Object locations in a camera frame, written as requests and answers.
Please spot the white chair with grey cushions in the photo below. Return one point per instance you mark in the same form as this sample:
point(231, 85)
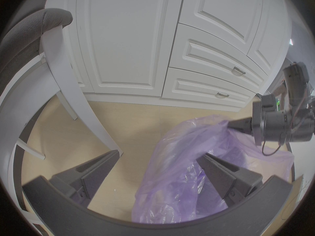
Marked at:
point(61, 77)

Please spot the purple plastic bag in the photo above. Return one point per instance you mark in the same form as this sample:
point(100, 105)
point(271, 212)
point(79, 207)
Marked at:
point(177, 181)

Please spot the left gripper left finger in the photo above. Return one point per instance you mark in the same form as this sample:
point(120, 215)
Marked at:
point(86, 181)

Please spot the white wardrobe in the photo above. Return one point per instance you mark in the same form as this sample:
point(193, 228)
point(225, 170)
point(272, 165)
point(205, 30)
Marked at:
point(123, 45)

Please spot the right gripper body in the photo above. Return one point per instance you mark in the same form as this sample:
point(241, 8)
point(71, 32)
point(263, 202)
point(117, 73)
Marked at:
point(273, 125)

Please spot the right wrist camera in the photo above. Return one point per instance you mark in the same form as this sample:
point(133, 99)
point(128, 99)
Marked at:
point(268, 102)

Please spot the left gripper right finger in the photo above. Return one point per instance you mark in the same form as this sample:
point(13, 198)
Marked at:
point(228, 181)

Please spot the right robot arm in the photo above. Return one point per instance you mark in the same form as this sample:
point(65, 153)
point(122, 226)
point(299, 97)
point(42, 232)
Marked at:
point(297, 82)

